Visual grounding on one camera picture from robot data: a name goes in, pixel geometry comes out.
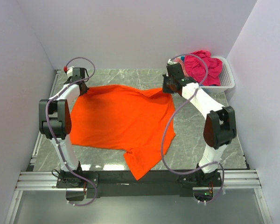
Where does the orange t shirt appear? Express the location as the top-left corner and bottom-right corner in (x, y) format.
(70, 85), (175, 180)

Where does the white plastic laundry basket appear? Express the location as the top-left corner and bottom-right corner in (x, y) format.
(201, 56), (235, 93)

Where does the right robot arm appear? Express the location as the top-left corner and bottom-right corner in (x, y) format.
(161, 63), (237, 186)

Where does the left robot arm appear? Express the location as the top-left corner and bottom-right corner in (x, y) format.
(39, 67), (88, 188)

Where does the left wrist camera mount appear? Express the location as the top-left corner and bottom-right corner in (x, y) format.
(63, 66), (74, 77)

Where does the magenta t shirt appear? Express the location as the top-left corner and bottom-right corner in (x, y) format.
(184, 50), (223, 86)

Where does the right aluminium rail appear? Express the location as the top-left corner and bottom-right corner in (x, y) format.
(193, 169), (262, 190)

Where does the light pink t shirt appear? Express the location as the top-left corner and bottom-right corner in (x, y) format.
(174, 57), (189, 77)

